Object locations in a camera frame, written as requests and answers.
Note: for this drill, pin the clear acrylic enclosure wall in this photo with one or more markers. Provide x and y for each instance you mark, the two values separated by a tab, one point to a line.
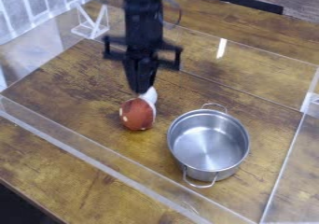
140	178

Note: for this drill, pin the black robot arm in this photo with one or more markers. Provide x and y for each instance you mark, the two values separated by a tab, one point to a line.
162	54

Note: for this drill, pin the red plush mushroom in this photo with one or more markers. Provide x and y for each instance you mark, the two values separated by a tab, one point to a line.
137	111

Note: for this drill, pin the black bar in background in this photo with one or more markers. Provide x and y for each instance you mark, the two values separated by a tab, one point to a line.
257	5

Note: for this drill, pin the silver metal pot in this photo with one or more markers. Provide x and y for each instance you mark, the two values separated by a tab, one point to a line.
209	143

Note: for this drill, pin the clear acrylic triangle bracket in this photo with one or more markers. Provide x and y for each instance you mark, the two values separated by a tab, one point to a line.
90	28

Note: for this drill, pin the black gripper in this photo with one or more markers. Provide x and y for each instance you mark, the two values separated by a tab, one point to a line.
140	43

